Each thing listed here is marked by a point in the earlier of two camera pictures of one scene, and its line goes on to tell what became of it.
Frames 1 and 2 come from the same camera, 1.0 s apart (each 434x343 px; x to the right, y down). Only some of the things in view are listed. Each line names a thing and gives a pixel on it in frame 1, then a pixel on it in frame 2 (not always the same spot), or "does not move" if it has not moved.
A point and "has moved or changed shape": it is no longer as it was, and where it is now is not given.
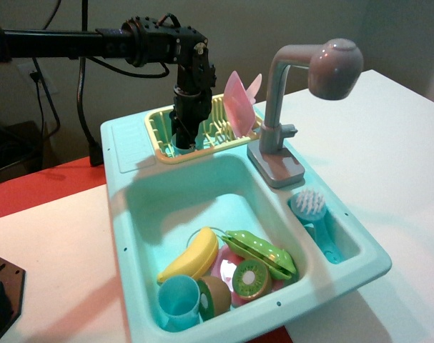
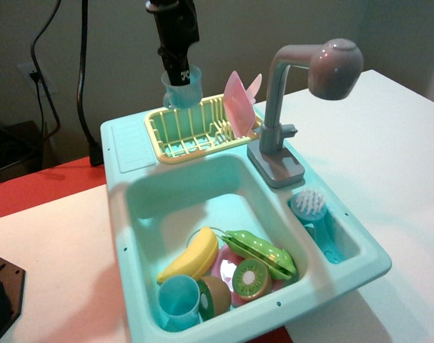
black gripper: [191, 106] → [176, 25]
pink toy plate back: [253, 88] does not move
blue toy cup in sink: [179, 299] does not move
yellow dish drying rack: [217, 132] does not move
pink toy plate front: [238, 105] does not move
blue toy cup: [199, 141] has moved or changed shape
